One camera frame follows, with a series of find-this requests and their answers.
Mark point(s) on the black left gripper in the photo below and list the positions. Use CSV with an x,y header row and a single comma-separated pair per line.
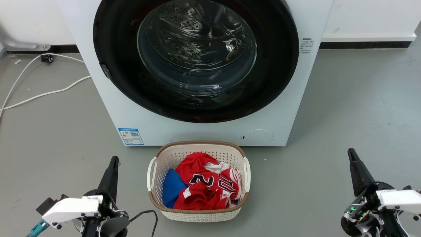
x,y
111,225

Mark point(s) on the blue energy label sticker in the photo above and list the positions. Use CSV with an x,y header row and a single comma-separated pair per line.
x,y
131,136

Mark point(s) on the white front-load washing machine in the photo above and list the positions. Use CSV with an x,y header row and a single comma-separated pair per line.
x,y
105,112

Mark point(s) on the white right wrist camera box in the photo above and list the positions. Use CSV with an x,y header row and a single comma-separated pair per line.
x,y
401,199

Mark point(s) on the small printed text label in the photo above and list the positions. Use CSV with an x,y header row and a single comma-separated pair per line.
x,y
306,46

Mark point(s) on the red basketball jersey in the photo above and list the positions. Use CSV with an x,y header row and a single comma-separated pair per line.
x,y
197,194

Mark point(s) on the steel washer drum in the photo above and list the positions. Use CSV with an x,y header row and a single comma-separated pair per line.
x,y
184,23

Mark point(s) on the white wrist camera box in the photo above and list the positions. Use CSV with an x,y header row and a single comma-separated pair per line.
x,y
401,199
70,209

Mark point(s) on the black round washer door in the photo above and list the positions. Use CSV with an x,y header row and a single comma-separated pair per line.
x,y
111,36

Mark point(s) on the round white filter cover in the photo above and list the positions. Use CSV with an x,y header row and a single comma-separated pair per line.
x,y
257,137

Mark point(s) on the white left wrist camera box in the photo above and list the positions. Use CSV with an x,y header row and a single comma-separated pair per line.
x,y
70,209

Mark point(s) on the cream woven laundry basket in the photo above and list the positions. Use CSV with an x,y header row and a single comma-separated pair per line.
x,y
197,215

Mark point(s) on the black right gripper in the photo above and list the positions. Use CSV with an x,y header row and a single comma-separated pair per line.
x,y
365,210

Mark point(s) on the blue cloth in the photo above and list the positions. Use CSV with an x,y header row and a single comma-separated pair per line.
x,y
171,187

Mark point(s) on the teal connector piece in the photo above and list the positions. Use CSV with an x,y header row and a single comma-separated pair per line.
x,y
37,228

